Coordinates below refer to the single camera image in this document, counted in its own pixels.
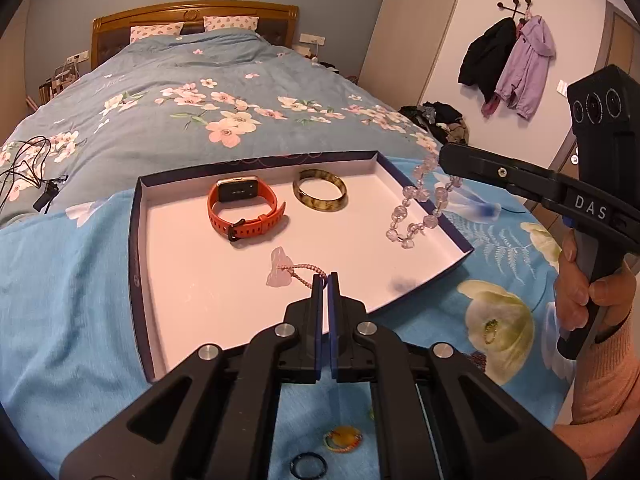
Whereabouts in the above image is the black cable bundle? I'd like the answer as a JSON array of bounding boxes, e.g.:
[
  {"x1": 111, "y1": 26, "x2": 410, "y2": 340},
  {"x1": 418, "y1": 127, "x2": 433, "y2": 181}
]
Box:
[{"x1": 0, "y1": 136, "x2": 69, "y2": 214}]

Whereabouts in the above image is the dark blue ring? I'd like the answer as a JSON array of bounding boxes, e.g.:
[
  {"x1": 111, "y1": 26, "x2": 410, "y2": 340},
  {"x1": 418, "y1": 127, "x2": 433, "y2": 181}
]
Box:
[{"x1": 290, "y1": 452, "x2": 329, "y2": 480}]

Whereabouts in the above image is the person's right forearm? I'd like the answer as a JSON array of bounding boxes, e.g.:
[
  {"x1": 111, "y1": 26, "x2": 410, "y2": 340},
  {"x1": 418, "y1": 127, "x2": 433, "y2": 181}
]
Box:
[{"x1": 552, "y1": 317, "x2": 640, "y2": 463}]

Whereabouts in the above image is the purple jacket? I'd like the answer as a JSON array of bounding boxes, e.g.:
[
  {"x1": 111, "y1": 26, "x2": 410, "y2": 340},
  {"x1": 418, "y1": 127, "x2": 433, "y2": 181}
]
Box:
[{"x1": 492, "y1": 15, "x2": 557, "y2": 121}]

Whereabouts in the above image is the nightstand clutter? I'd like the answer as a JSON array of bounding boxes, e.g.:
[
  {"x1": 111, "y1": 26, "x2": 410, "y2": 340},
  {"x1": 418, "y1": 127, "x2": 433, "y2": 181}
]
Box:
[{"x1": 36, "y1": 57, "x2": 82, "y2": 107}]

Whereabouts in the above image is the cluttered nightstand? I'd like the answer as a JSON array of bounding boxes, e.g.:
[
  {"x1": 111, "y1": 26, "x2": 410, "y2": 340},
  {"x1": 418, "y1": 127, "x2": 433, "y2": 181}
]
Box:
[{"x1": 292, "y1": 45, "x2": 361, "y2": 86}]

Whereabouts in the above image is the wooden bed headboard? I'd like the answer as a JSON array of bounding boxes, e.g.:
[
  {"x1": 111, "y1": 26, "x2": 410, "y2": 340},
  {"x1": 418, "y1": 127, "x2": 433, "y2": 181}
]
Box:
[{"x1": 91, "y1": 2, "x2": 300, "y2": 72}]

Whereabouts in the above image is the pile of dark clothes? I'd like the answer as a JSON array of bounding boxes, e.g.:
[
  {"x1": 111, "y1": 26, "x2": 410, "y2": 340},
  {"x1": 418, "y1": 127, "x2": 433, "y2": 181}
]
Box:
[{"x1": 397, "y1": 101, "x2": 471, "y2": 145}]

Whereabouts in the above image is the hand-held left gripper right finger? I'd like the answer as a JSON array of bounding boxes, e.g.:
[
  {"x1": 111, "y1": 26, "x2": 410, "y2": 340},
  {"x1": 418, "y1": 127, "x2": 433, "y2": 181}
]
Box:
[{"x1": 327, "y1": 271, "x2": 586, "y2": 480}]

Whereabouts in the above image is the person's right hand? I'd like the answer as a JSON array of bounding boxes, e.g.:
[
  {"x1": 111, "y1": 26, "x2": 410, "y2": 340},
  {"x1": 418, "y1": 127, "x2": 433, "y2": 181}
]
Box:
[{"x1": 553, "y1": 232, "x2": 637, "y2": 332}]

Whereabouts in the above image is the light blue flower blanket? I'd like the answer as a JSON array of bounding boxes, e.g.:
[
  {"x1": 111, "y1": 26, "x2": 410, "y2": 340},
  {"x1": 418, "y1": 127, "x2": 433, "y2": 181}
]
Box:
[{"x1": 0, "y1": 152, "x2": 578, "y2": 480}]

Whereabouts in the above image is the amber bangle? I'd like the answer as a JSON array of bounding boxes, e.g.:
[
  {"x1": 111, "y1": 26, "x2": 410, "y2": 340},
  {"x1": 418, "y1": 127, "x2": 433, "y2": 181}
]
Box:
[{"x1": 292, "y1": 169, "x2": 349, "y2": 211}]

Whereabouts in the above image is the orange smart watch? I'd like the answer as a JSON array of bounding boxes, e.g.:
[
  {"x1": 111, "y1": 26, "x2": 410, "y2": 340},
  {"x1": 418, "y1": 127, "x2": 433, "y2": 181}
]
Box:
[{"x1": 207, "y1": 175, "x2": 287, "y2": 244}]

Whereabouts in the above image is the spotted white pillow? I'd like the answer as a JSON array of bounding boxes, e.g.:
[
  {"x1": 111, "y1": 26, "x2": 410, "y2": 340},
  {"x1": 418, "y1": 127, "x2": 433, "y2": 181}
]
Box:
[
  {"x1": 202, "y1": 15, "x2": 261, "y2": 34},
  {"x1": 130, "y1": 24, "x2": 185, "y2": 45}
]

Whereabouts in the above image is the yellow green ring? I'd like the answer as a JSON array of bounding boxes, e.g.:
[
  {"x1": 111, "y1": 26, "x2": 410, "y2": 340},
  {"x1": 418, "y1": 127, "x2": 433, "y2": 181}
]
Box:
[{"x1": 323, "y1": 425, "x2": 364, "y2": 455}]

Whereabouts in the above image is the dark blue cardboard tray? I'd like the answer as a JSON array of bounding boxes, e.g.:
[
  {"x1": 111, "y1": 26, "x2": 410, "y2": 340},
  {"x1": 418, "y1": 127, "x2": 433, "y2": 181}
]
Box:
[{"x1": 127, "y1": 150, "x2": 475, "y2": 385}]

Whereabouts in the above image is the beige wardrobe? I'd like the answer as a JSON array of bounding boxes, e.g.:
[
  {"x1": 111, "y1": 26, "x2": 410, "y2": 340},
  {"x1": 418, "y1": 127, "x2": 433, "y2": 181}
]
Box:
[{"x1": 359, "y1": 0, "x2": 471, "y2": 107}]

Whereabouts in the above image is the black jacket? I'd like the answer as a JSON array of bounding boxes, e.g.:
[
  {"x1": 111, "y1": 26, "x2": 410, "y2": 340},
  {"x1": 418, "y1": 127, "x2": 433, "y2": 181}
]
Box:
[{"x1": 457, "y1": 17, "x2": 519, "y2": 104}]

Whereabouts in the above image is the clear crystal bead bracelet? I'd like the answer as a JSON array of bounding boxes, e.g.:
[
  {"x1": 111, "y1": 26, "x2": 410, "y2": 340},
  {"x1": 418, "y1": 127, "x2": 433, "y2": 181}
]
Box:
[{"x1": 385, "y1": 152, "x2": 464, "y2": 251}]

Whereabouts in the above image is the black wall coat hook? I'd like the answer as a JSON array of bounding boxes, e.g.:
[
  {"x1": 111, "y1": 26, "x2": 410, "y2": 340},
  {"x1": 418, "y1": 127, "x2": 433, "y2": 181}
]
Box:
[{"x1": 497, "y1": 0, "x2": 534, "y2": 23}]

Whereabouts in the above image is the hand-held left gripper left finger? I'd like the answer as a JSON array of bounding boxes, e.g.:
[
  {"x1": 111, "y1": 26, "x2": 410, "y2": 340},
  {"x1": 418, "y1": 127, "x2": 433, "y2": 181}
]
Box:
[{"x1": 60, "y1": 272, "x2": 328, "y2": 480}]

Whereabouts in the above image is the floral grey-blue duvet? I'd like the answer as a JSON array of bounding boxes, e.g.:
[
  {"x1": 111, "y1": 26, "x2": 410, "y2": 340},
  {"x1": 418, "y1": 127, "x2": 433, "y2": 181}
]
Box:
[{"x1": 0, "y1": 27, "x2": 445, "y2": 231}]

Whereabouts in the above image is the pink pendant with cord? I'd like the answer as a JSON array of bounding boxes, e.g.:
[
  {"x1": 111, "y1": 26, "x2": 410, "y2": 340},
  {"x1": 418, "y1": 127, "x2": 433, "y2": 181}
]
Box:
[{"x1": 265, "y1": 246, "x2": 329, "y2": 291}]

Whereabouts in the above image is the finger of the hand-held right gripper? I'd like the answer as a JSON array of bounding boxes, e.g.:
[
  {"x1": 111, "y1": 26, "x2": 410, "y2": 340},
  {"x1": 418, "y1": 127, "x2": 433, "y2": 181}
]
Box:
[{"x1": 438, "y1": 142, "x2": 571, "y2": 212}]

